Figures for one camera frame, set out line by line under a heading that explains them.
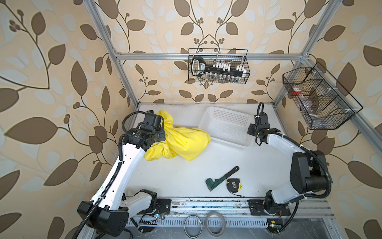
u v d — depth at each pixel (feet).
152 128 1.75
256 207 2.40
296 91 2.64
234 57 2.99
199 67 2.81
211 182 2.65
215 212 2.43
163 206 2.44
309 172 1.47
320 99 2.51
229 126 3.49
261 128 2.36
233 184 2.58
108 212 1.20
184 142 2.54
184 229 2.27
